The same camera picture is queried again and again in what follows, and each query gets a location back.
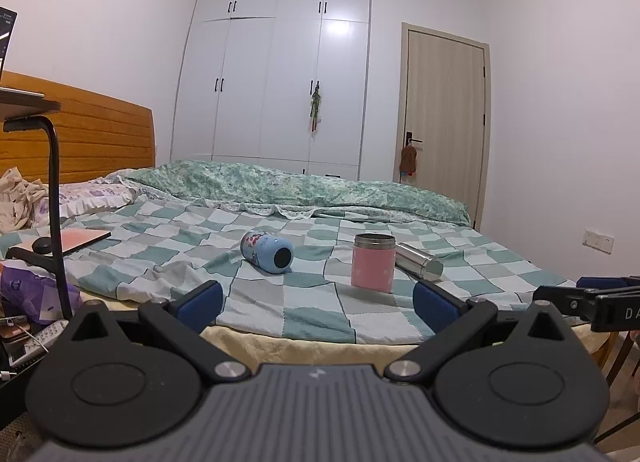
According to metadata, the green hanging ornament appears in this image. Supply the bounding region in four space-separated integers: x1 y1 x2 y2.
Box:
307 82 324 133

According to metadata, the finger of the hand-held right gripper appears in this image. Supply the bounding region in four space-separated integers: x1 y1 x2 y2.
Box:
576 276 640 291
532 285 601 317

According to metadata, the brown hanging pouch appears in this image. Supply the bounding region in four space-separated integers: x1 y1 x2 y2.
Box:
399 145 419 175

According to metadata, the white wall socket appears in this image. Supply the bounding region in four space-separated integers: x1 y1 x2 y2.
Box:
582 227 615 255

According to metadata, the blue thermos bottle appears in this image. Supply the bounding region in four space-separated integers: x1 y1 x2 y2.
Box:
240 230 295 275

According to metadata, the laptop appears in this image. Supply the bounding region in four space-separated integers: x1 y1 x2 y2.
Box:
0 5 47 100

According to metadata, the black cable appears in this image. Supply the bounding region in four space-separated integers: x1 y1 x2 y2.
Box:
594 409 640 444

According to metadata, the silver steel flask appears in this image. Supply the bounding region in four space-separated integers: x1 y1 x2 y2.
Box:
394 242 445 283

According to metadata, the green floral duvet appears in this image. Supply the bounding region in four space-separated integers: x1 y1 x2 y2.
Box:
124 159 473 229

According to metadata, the white wardrobe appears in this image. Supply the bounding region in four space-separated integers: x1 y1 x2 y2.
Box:
169 0 374 182

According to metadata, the yellow bed sheet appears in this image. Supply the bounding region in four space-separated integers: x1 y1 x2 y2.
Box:
199 323 618 372

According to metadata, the light wooden door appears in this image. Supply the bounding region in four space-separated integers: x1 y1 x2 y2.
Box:
399 22 490 233

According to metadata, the white remote control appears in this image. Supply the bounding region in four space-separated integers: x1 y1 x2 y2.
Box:
9 319 69 369

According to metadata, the white cable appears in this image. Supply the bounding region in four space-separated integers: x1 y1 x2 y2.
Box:
0 324 52 380

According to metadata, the crumpled cream cloth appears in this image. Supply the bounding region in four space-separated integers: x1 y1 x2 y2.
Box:
0 166 52 233

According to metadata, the wooden headboard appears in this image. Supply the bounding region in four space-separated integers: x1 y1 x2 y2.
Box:
0 70 157 185

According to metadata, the black bedside laptop table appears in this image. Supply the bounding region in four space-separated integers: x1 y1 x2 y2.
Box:
0 86 77 321

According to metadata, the pink notebook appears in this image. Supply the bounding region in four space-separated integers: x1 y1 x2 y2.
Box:
9 228 112 259

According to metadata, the pink cup with steel rim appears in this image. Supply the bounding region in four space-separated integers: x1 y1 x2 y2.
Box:
350 234 397 294

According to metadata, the purple floral pillow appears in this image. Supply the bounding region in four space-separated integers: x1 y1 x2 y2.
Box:
31 176 147 223

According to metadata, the checkered green grey blanket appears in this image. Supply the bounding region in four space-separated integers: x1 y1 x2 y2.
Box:
0 191 583 345

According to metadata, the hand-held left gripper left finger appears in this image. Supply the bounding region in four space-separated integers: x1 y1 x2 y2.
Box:
70 280 251 385

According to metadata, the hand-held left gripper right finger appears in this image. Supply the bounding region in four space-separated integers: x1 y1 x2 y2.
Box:
387 281 571 385

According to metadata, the purple plastic bag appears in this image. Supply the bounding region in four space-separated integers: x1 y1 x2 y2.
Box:
0 262 84 327

